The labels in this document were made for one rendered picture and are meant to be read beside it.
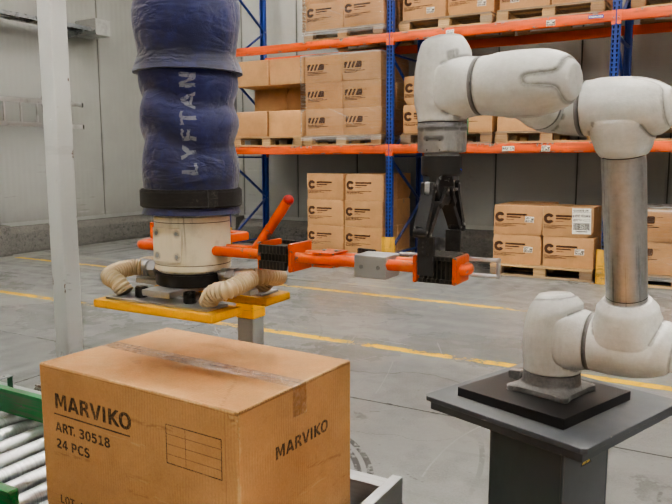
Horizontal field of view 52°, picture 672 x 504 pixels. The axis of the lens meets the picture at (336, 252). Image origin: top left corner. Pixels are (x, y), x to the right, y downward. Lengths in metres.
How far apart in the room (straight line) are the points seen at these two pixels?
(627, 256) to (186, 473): 1.13
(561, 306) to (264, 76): 8.63
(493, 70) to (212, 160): 0.63
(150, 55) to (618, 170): 1.08
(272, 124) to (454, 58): 8.92
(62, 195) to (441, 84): 3.48
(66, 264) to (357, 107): 5.67
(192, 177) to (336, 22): 8.25
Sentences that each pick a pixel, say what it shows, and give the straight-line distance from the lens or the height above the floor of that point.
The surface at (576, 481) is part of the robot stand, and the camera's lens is 2.05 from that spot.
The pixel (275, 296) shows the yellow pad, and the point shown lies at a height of 1.10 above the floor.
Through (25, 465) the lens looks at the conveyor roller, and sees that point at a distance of 2.27.
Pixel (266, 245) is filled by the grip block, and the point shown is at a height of 1.24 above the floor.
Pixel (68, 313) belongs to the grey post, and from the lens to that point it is 4.58.
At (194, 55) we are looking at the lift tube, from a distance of 1.51.
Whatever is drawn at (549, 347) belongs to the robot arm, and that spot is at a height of 0.91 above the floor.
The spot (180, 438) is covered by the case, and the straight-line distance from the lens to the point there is 1.45.
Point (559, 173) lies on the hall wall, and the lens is 9.83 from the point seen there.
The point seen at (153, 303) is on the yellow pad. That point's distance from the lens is 1.54.
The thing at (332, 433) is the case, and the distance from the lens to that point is 1.62.
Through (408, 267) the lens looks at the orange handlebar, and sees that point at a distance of 1.30.
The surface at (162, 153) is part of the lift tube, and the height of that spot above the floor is 1.43.
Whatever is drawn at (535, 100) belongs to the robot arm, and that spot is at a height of 1.51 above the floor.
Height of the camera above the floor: 1.41
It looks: 8 degrees down
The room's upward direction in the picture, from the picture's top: straight up
